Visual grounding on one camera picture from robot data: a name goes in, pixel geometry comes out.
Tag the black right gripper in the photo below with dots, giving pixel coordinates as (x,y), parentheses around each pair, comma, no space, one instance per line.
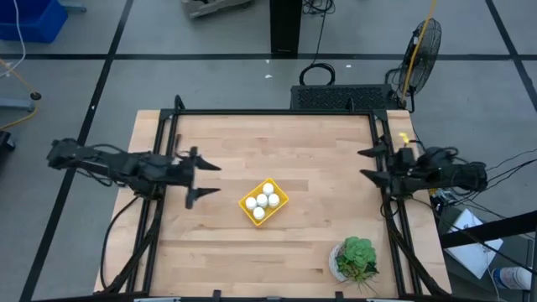
(403,172)

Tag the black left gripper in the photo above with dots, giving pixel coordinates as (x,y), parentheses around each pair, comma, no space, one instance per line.
(180,170)

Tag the yellow plastic basket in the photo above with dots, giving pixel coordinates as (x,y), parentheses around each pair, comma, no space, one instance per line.
(273,211)

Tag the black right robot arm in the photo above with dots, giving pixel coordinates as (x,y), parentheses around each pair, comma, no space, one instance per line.
(461,176)

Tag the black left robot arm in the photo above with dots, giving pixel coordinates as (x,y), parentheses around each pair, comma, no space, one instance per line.
(105,165)

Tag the green succulent plant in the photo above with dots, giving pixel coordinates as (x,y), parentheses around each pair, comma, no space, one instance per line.
(356,253)

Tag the white woven plant pot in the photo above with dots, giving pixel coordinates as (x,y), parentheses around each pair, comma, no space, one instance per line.
(333,264)

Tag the black floor fan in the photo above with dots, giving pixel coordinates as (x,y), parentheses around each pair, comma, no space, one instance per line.
(429,58)

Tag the white paper sheet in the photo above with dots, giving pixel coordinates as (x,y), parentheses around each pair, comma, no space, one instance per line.
(474,253)

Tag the black diagonal beam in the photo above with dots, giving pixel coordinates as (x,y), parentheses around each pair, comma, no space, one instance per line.
(495,228)

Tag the black upright stand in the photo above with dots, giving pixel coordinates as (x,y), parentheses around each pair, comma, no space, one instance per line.
(286,25)

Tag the weathered wooden board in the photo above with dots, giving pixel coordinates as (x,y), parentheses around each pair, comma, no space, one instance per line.
(210,6)

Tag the white blue plastic bottle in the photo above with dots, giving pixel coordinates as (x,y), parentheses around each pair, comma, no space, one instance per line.
(514,277)

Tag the small black round base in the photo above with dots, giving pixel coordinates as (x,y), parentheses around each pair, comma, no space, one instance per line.
(35,95)

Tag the grey stand foot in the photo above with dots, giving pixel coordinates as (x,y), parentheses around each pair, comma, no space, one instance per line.
(17,105)

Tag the black floor object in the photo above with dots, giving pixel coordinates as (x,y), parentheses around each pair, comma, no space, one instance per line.
(5,140)

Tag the blue plastic bin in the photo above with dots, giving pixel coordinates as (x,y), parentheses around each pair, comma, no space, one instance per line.
(29,21)

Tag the black aluminium table frame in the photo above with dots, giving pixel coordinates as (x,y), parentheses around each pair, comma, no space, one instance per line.
(272,112)

